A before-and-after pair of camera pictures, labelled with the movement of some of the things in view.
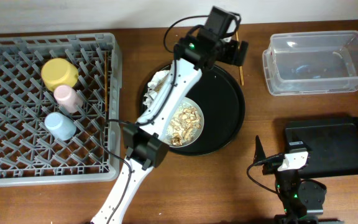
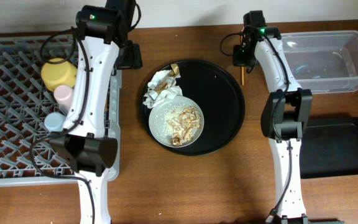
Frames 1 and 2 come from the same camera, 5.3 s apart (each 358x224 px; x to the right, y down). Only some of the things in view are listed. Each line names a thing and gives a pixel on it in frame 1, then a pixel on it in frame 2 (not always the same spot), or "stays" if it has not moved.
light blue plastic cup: (61, 127) stays
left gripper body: (232, 54) to (132, 59)
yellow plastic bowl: (57, 72) stays
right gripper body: (273, 168) to (243, 56)
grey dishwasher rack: (16, 149) stays
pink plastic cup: (68, 98) stays
